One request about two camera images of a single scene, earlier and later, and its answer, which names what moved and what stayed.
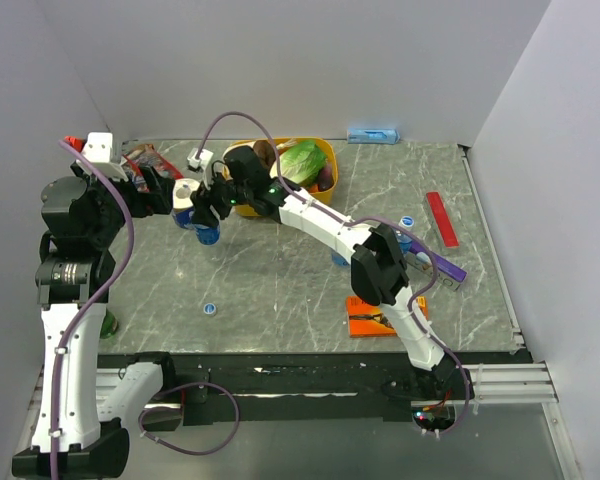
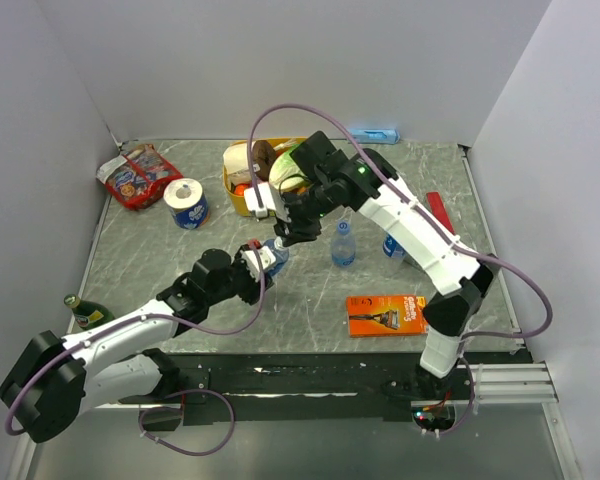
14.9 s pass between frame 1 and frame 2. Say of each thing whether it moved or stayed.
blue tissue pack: stayed
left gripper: moved
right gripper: moved
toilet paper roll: stayed
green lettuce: stayed
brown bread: stayed
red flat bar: stayed
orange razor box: stayed
